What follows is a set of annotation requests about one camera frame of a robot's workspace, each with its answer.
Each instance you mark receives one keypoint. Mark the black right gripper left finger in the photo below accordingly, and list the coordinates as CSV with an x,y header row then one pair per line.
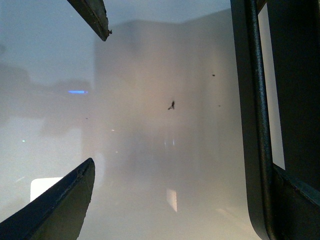
x,y
58,213

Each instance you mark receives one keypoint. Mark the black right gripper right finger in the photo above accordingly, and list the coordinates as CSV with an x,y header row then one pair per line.
x,y
95,15

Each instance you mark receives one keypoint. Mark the black drawer handle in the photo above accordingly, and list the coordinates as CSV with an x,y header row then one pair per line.
x,y
283,203

